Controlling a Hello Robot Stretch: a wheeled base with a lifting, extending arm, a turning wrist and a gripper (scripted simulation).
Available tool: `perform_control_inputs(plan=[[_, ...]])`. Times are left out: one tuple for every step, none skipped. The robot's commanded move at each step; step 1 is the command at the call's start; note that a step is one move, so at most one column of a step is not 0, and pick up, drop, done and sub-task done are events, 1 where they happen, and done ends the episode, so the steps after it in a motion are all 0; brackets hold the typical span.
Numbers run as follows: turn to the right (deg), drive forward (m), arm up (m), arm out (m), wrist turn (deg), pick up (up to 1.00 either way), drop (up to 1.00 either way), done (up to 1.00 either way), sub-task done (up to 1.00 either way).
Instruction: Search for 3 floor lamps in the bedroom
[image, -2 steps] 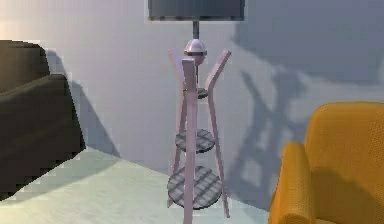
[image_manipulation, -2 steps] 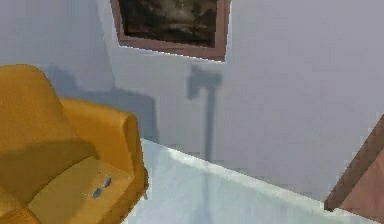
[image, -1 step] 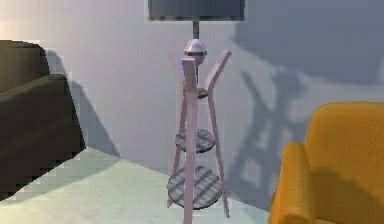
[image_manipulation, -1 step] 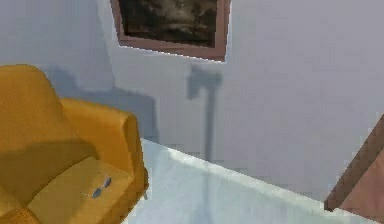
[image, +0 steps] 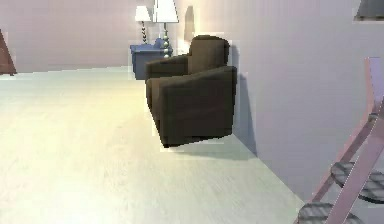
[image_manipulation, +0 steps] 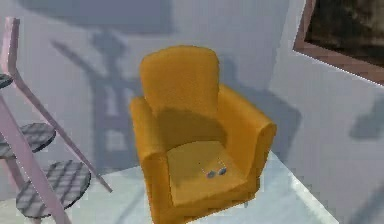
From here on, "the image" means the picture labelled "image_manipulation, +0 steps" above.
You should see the yellow armchair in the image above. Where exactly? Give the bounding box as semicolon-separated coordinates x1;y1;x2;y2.
129;45;278;224

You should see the brown framed dark picture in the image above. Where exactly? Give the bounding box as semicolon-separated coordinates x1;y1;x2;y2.
292;0;384;87

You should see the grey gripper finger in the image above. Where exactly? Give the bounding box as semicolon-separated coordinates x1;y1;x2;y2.
217;158;228;177
198;161;217;180

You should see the pink shelf with round trays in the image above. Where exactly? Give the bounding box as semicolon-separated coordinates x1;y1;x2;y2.
0;16;114;224

